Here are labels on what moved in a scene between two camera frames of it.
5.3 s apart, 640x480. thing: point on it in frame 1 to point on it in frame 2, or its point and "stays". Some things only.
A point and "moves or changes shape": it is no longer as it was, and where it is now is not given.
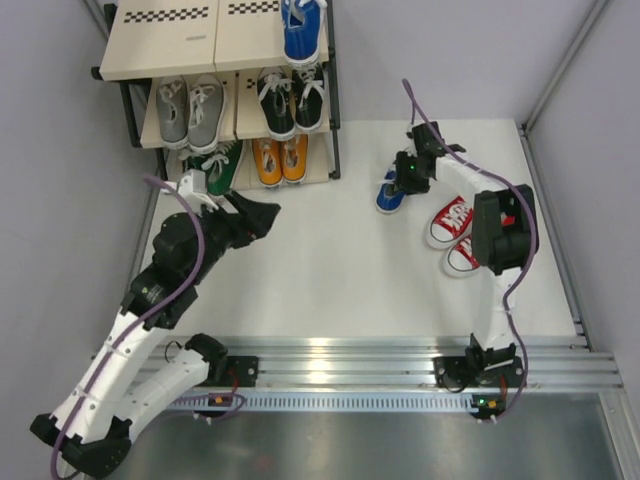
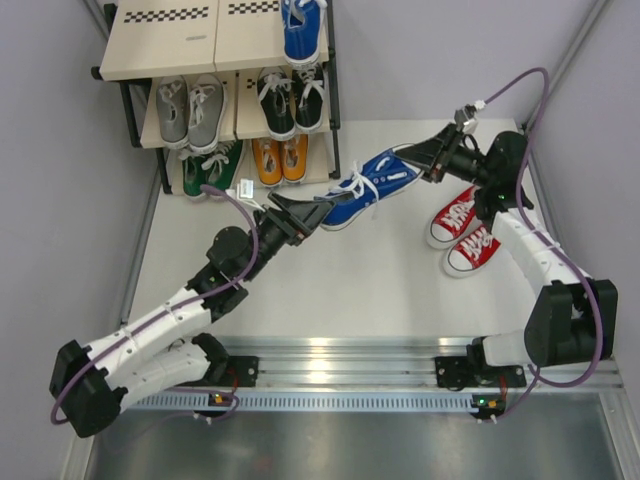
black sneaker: (275, 96) stays
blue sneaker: (302, 26) stays
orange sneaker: (295, 153) stays
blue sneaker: (389, 197) moves or changes shape
